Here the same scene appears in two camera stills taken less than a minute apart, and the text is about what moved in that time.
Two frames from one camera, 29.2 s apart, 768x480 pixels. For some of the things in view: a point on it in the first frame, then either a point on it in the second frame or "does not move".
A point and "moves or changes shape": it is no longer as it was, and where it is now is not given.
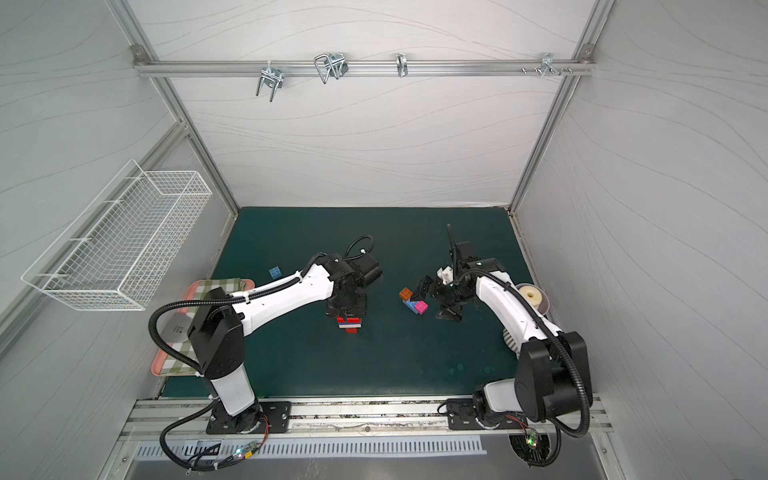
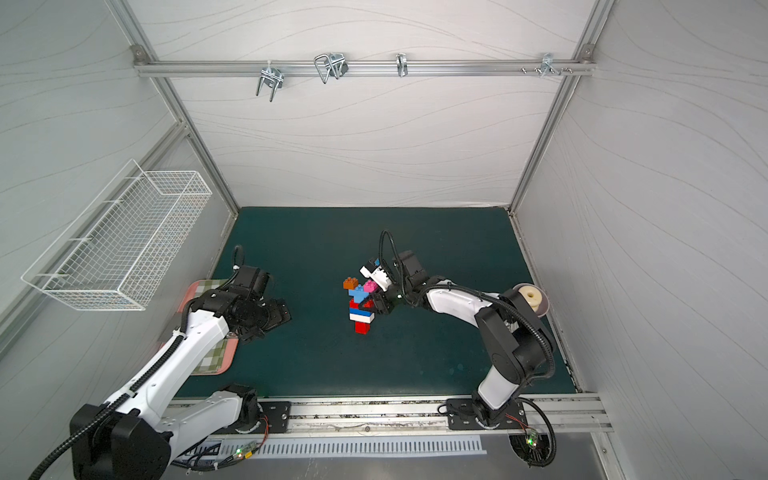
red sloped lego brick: x=349 y=320 moves or changes shape
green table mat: x=402 y=350 does not move
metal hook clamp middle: x=333 y=64 does not move
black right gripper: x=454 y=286 to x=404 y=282
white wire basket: x=114 y=255 does not move
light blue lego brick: x=410 y=305 moves or changes shape
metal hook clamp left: x=272 y=76 does not move
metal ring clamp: x=401 y=64 does not move
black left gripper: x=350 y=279 to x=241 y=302
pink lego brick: x=421 y=307 moves or changes shape
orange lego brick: x=405 y=294 moves or changes shape
